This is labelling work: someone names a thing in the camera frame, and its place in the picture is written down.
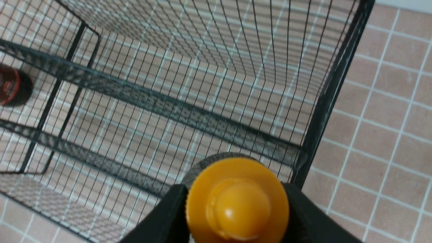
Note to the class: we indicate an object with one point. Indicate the dark soy sauce bottle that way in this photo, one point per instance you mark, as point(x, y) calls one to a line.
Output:
point(16, 87)

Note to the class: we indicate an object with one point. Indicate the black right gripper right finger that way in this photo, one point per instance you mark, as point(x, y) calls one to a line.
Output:
point(309, 224)

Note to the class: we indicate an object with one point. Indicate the yellow-capped seasoning bottle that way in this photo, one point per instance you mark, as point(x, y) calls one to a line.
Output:
point(233, 198)

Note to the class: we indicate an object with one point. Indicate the pink checkered tablecloth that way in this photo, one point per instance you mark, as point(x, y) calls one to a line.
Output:
point(372, 169)

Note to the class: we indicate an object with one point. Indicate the black wire mesh shelf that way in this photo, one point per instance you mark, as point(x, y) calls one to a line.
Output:
point(130, 94)

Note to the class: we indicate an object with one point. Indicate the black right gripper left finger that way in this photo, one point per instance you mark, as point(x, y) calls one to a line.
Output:
point(166, 223)

